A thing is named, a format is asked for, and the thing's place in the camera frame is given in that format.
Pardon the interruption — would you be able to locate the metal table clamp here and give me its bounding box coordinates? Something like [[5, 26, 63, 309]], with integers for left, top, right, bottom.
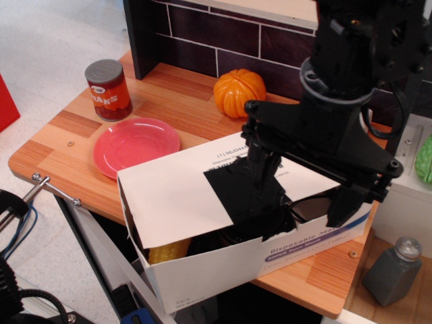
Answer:
[[1, 173, 82, 232]]

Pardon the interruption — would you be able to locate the orange toy pumpkin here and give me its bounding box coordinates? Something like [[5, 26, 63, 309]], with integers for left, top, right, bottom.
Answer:
[[213, 69, 267, 119]]

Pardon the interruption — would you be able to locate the green toy vegetable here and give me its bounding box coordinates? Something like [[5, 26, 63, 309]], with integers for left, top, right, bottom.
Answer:
[[414, 136, 432, 184]]

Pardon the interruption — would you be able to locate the grey toy salt shaker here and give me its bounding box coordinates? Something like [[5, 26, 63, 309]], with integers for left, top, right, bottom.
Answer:
[[362, 236, 423, 306]]

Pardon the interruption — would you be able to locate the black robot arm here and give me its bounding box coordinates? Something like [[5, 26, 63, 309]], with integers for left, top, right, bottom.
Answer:
[[243, 1, 431, 227]]

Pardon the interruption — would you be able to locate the blue cable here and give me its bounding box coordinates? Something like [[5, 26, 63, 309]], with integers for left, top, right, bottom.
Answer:
[[0, 198, 38, 257]]

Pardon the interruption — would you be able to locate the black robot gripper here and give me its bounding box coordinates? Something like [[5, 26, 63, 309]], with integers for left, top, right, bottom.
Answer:
[[242, 59, 403, 227]]

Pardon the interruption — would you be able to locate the red toy beans can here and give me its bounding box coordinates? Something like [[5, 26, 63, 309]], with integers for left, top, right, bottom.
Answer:
[[84, 59, 132, 122]]

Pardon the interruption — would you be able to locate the white face mask box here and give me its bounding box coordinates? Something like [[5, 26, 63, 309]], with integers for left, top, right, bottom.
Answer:
[[117, 134, 371, 314]]

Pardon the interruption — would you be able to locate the black cable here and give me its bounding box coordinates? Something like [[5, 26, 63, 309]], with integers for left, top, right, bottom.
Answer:
[[361, 80, 406, 140]]

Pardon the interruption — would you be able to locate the dark brick-pattern backsplash shelf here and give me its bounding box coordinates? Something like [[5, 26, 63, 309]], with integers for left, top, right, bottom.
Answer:
[[124, 1, 410, 124]]

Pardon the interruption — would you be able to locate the yellow toy corn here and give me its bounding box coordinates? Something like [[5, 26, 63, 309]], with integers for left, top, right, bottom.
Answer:
[[148, 238, 192, 265]]

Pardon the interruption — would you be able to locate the red box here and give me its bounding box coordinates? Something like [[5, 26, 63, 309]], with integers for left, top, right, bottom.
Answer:
[[0, 76, 21, 131]]

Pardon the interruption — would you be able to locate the pink plastic plate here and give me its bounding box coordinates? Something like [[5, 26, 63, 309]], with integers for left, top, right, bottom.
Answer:
[[92, 117, 180, 179]]

